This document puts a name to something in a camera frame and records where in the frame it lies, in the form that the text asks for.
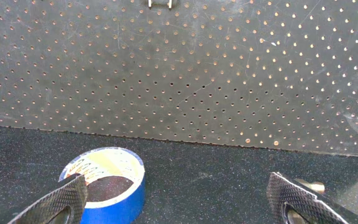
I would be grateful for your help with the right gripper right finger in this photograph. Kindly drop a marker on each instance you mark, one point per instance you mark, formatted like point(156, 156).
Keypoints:
point(294, 196)

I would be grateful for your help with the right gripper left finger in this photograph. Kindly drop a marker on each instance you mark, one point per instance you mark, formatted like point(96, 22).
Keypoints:
point(62, 199)

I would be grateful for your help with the hammer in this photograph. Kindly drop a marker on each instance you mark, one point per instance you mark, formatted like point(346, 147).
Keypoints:
point(317, 186)

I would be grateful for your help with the roll of blue tape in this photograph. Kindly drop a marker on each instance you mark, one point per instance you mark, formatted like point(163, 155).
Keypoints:
point(126, 208)

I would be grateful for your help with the black pegboard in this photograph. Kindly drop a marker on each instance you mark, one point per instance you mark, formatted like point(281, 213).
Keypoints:
point(179, 68)

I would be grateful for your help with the metal hook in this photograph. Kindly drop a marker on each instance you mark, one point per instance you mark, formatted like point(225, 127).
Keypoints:
point(170, 3)

